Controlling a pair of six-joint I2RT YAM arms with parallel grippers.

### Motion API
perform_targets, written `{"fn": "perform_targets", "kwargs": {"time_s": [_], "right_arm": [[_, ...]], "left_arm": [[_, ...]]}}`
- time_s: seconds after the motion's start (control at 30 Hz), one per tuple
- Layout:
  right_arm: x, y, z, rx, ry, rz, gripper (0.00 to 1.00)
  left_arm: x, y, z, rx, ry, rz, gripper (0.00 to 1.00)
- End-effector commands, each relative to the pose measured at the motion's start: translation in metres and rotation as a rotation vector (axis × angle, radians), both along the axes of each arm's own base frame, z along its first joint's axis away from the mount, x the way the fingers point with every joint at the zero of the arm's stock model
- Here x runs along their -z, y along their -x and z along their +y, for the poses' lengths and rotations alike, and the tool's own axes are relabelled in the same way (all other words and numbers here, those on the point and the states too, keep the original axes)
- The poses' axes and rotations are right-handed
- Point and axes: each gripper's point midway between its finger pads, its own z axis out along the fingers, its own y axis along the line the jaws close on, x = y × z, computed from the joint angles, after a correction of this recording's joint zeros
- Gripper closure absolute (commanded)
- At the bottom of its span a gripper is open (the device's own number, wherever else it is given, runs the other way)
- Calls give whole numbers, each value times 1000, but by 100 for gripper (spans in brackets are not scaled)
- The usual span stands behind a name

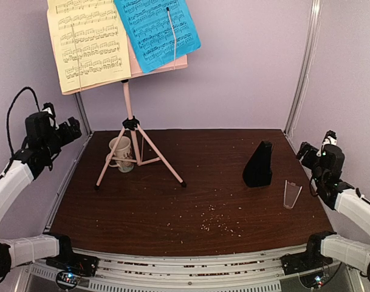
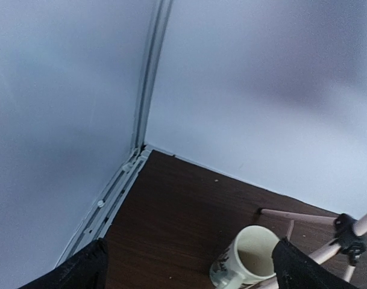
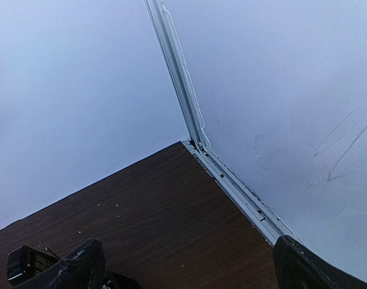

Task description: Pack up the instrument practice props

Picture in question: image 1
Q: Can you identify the aluminium front rail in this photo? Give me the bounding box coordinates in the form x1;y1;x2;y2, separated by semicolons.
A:
23;243;365;292

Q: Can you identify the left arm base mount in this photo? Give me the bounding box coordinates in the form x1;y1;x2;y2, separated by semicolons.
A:
46;250;99;277

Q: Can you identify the clear metronome cover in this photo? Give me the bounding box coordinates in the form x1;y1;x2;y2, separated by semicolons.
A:
283;180;303;209

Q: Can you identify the pink music stand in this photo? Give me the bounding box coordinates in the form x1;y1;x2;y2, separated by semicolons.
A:
47;0;189;191

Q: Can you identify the left black cable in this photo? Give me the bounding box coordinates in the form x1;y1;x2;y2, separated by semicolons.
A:
5;86;41;156

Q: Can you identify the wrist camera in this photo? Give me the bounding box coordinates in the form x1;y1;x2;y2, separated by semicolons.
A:
321;130;337;147
43;102;57;128

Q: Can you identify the black metronome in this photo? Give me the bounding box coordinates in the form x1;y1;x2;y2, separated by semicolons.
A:
242;141;273;188

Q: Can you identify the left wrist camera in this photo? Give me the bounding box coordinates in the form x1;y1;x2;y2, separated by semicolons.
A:
43;102;57;128

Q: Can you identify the yellow sheet music page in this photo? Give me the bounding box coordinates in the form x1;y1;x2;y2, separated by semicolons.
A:
47;0;131;94

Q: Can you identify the blue sheet music page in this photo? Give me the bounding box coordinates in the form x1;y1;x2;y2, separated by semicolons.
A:
114;0;201;73

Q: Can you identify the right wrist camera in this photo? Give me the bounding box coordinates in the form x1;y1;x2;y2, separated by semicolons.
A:
321;130;337;147

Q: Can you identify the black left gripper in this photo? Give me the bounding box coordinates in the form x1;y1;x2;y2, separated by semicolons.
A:
42;116;81;157

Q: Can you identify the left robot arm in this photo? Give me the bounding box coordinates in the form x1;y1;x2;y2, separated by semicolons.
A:
0;111;81;280

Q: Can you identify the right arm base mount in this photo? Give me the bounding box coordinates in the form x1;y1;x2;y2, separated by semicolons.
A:
280;252;333;276

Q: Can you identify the white ceramic mug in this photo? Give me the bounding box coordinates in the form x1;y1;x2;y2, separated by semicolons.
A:
109;136;134;173

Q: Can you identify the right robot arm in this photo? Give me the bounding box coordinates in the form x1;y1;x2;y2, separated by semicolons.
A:
296;137;370;282

